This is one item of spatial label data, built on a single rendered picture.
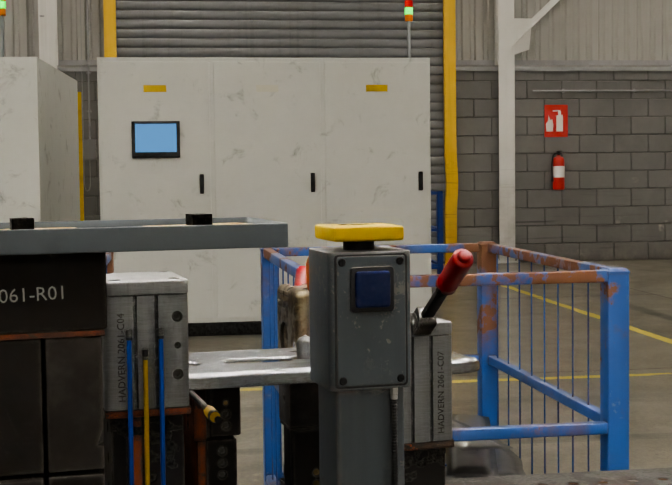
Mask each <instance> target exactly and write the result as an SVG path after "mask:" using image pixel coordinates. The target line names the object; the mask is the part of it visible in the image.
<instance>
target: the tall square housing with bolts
mask: <svg viewBox="0 0 672 485"><path fill-rule="evenodd" d="M106 287H107V328H106V329H104V330H105V336H101V337H102V371H103V417H104V434H103V443H104V463H105V467H104V474H105V485H185V462H184V414H191V406H190V405H189V352H188V297H187V293H188V281H187V279H185V278H183V277H181V276H179V275H177V274H175V273H173V272H170V271H159V272H130V273H106Z"/></svg>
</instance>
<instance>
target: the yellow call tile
mask: <svg viewBox="0 0 672 485"><path fill-rule="evenodd" d="M315 237H316V238H317V239H322V240H327V241H332V242H343V250H372V249H374V241H394V240H403V238H404V228H403V226H401V225H393V224H385V223H353V224H317V225H315Z"/></svg>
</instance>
